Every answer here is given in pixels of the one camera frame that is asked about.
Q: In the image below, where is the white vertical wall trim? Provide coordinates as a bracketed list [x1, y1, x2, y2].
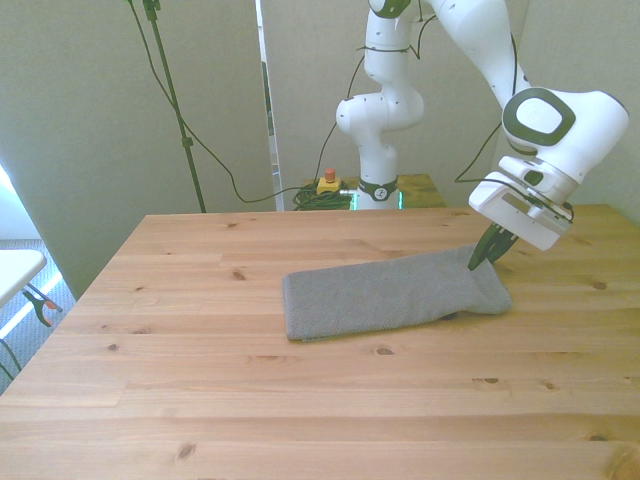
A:
[254, 0, 285, 212]

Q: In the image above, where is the grey towel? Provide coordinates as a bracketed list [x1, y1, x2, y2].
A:
[281, 243, 514, 344]

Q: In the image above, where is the thin black floor cable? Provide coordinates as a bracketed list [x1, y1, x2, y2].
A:
[0, 337, 24, 384]

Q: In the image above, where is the wooden robot pedestal top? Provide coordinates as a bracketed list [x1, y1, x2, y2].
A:
[299, 173, 447, 211]

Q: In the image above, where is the black camera tripod pole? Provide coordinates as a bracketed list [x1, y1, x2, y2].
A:
[142, 0, 208, 214]

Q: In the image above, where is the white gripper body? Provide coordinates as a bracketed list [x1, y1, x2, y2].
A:
[468, 179, 574, 252]

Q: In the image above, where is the coiled dark cable bundle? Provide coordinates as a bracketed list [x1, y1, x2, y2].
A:
[292, 185, 357, 212]

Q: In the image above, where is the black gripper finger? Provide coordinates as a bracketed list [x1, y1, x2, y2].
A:
[487, 232, 519, 264]
[468, 224, 501, 272]

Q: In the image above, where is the yellow emergency stop button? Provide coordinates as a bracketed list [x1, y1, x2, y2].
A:
[316, 168, 345, 197]

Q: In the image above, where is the black clamp with orange tips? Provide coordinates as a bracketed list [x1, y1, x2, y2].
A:
[21, 285, 65, 329]

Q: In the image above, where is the white folding table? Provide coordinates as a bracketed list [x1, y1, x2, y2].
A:
[0, 248, 49, 312]

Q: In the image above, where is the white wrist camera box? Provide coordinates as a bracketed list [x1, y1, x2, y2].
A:
[521, 192, 576, 234]

